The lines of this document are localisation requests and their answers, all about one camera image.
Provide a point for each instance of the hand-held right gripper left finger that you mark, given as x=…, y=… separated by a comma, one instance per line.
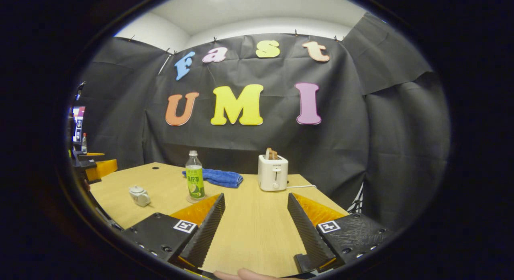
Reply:
x=209, y=231

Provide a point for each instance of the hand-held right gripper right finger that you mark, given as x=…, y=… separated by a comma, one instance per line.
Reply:
x=307, y=231

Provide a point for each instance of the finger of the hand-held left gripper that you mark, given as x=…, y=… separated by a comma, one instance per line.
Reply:
x=102, y=168
x=86, y=157

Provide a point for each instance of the round wooden coaster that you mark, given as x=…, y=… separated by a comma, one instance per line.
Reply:
x=188, y=200

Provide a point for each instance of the white teacup lid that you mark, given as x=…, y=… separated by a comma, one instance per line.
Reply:
x=136, y=189

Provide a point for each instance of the green label water bottle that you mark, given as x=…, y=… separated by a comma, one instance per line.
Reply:
x=195, y=183

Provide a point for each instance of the red cap plastic bottle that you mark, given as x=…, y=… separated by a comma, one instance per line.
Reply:
x=84, y=145

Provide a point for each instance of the computer monitor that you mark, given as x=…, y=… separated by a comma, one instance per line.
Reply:
x=78, y=123

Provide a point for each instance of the blue towel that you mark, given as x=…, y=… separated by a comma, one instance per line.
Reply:
x=221, y=177

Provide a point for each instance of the white toaster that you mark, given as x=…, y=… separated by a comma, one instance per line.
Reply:
x=273, y=171

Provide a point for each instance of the bread slice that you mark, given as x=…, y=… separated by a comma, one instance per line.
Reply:
x=272, y=154

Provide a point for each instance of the black backdrop cloth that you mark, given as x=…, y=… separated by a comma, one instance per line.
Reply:
x=341, y=151

